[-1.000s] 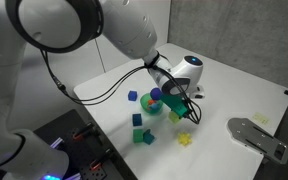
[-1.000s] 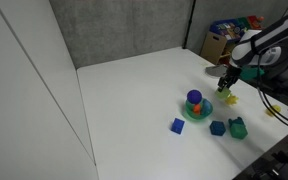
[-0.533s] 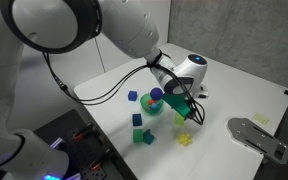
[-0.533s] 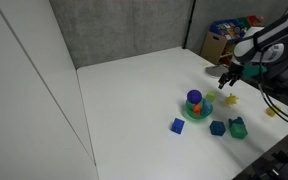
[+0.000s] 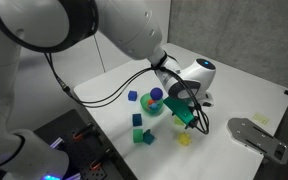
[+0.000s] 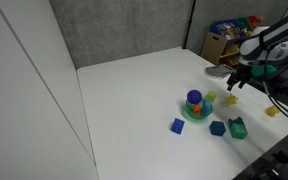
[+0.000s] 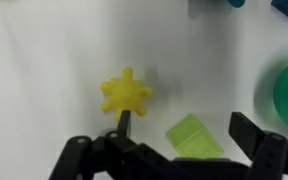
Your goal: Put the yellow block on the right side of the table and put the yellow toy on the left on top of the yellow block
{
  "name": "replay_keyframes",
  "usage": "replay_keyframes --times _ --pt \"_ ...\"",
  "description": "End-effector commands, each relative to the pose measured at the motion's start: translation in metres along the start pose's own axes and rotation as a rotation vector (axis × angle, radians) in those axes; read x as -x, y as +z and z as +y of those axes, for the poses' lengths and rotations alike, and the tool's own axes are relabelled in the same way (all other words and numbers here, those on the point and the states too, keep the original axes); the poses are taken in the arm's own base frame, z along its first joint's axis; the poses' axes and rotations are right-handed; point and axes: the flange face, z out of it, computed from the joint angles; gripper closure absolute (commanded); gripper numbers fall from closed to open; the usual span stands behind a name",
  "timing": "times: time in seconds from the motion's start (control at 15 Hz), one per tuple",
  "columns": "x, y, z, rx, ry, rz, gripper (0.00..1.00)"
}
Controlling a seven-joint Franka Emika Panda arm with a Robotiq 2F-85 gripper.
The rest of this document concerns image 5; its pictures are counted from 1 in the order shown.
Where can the yellow spiky toy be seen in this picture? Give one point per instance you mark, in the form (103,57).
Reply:
(184,139)

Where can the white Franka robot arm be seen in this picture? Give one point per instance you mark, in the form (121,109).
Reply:
(130,23)

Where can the grey metal plate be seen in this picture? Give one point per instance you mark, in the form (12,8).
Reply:
(254,138)

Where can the green bowl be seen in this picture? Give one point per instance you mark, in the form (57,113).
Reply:
(155,111)

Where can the dark teal block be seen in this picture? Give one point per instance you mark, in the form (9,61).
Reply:
(137,120)

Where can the black perforated base board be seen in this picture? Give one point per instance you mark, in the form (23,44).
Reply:
(67,133)

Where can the blue cube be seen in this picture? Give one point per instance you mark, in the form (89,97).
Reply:
(132,95)

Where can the light blue toy figure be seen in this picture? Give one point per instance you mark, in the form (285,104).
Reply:
(154,106)

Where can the green cube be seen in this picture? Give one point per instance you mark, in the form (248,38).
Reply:
(138,136)

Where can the purple ball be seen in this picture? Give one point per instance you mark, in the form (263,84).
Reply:
(156,93)

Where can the teal toy figure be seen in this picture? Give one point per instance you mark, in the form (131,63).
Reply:
(149,137)

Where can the yellow sticky note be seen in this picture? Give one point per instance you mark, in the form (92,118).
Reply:
(261,119)

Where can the orange toy figure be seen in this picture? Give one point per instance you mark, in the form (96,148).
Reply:
(150,102)

